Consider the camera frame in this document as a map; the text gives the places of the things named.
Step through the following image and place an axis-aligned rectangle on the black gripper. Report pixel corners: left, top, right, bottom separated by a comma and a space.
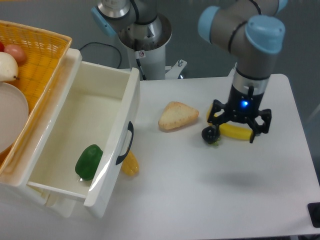
207, 85, 272, 144

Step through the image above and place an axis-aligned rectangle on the green toy pepper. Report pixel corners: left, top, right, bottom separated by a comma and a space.
75, 144, 103, 181

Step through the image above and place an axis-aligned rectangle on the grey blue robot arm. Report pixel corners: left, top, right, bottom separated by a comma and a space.
197, 0, 288, 144

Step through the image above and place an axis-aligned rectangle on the open white upper drawer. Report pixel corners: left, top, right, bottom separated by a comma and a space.
27, 62, 140, 218

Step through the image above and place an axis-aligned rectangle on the white drawer cabinet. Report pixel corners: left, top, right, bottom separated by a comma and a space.
0, 48, 82, 218

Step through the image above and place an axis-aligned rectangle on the yellow toy banana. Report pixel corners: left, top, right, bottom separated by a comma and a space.
205, 103, 253, 142

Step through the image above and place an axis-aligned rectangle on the triangular toy bread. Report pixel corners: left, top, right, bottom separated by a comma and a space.
158, 101, 199, 131

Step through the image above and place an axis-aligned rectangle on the black corner object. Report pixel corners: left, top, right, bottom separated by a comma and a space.
307, 202, 320, 228

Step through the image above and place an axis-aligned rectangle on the yellow toy corn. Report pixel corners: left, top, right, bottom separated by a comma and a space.
120, 151, 140, 177

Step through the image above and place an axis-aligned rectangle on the yellow woven basket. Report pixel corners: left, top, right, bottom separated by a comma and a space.
0, 20, 72, 172

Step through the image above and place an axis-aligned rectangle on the white plate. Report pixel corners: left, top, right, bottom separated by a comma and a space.
0, 82, 29, 152

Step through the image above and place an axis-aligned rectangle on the pink toy peach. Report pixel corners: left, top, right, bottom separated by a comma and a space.
4, 44, 27, 65

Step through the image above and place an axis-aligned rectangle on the white toy pear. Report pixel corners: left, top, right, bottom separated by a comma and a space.
0, 52, 19, 82

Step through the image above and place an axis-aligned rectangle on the white mounting bracket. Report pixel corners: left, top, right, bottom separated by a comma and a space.
165, 59, 188, 80

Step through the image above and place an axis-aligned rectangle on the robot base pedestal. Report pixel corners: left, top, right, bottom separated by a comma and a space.
91, 0, 172, 80

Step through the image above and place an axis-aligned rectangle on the black cable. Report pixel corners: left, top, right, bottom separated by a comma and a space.
78, 41, 122, 69

